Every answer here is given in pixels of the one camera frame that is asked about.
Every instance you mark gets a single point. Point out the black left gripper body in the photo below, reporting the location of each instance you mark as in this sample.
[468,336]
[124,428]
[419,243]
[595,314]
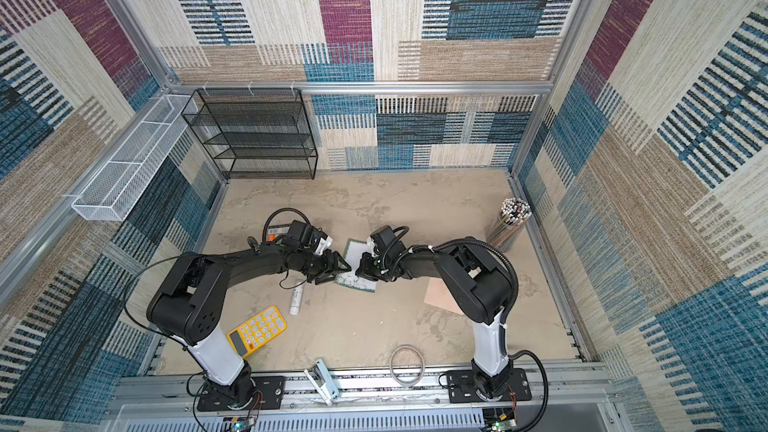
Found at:
[312,263]

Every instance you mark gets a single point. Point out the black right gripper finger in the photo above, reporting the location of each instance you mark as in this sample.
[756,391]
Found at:
[366,271]
[365,248]

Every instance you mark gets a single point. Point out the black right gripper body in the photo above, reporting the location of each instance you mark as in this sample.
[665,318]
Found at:
[382,263]

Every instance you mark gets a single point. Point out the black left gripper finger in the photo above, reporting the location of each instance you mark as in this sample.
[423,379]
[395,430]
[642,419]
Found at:
[337,263]
[326,277]

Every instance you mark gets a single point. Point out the white letter with green border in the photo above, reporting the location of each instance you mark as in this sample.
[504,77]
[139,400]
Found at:
[349,279]

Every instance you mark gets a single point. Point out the pink envelope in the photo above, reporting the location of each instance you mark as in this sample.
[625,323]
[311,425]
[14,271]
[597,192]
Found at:
[438,295]

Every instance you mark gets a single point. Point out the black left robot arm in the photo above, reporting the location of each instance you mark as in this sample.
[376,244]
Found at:
[188,305]

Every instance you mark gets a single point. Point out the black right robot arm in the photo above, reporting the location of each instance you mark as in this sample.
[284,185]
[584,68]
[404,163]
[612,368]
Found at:
[483,284]

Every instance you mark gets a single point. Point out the white glue stick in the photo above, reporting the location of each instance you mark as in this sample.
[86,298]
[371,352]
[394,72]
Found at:
[296,299]

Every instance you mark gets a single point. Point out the pack of coloured markers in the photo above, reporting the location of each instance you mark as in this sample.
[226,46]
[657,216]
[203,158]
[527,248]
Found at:
[273,231]

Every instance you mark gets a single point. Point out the yellow calculator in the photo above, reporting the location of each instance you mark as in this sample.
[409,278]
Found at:
[257,332]

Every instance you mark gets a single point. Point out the light blue stapler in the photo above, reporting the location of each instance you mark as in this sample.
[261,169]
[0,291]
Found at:
[323,382]

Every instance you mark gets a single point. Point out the cup of pencils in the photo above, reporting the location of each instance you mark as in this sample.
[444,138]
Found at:
[510,220]

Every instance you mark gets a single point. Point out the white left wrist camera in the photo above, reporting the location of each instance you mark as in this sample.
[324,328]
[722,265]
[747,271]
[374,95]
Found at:
[323,244]

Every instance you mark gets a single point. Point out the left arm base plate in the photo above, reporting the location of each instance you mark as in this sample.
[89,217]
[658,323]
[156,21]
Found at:
[245,394]

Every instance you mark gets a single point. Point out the black wire shelf rack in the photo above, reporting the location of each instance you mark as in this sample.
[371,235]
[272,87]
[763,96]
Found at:
[254,133]

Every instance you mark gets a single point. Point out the white wire mesh basket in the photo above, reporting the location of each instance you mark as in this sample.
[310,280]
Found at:
[118,185]

